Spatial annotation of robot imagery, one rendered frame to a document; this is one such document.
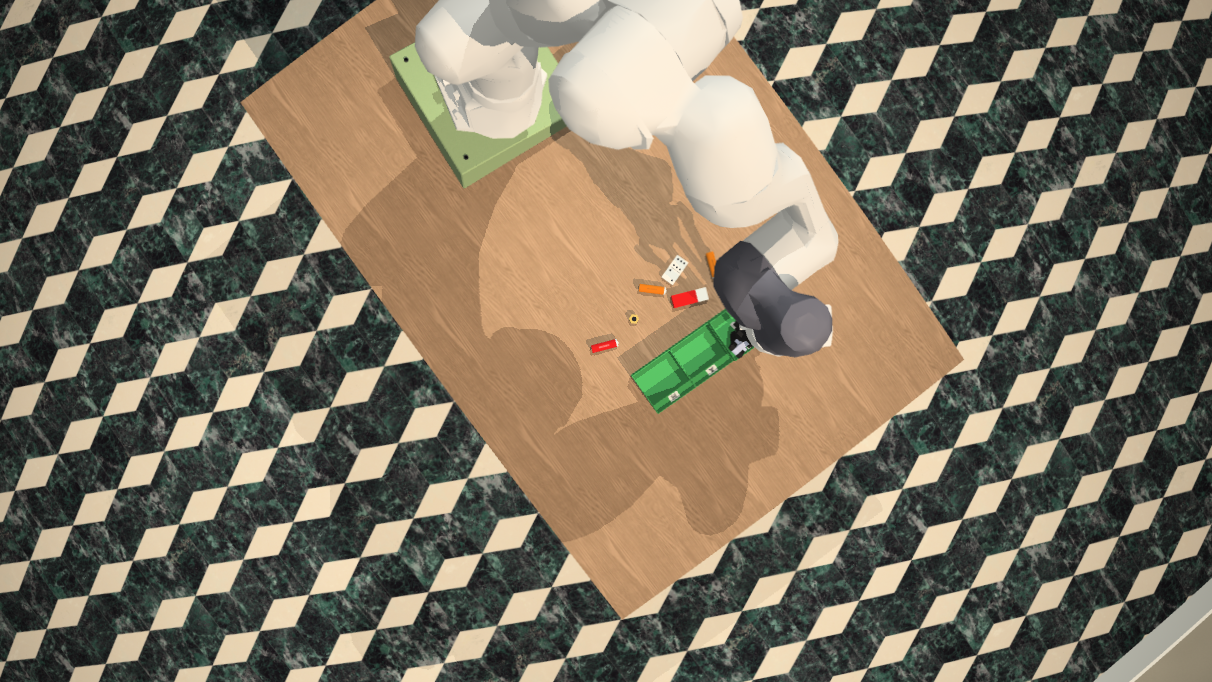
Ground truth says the white domino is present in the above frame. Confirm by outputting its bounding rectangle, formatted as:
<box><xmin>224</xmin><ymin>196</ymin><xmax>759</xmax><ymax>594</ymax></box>
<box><xmin>662</xmin><ymin>256</ymin><xmax>688</xmax><ymax>285</ymax></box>

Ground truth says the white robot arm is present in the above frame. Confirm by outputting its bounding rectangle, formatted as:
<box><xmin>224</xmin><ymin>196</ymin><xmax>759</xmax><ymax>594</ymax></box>
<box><xmin>415</xmin><ymin>0</ymin><xmax>839</xmax><ymax>357</ymax></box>

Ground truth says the red and white eraser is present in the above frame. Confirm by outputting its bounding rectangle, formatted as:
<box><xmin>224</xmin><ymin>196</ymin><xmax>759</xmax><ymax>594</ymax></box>
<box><xmin>671</xmin><ymin>287</ymin><xmax>709</xmax><ymax>308</ymax></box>

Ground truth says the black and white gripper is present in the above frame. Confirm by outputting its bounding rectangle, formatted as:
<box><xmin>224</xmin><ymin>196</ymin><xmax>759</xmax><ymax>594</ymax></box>
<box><xmin>728</xmin><ymin>321</ymin><xmax>753</xmax><ymax>359</ymax></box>

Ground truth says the green three-compartment bin rack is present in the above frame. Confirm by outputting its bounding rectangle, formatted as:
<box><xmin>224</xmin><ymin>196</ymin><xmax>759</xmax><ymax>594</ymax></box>
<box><xmin>634</xmin><ymin>309</ymin><xmax>738</xmax><ymax>414</ymax></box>

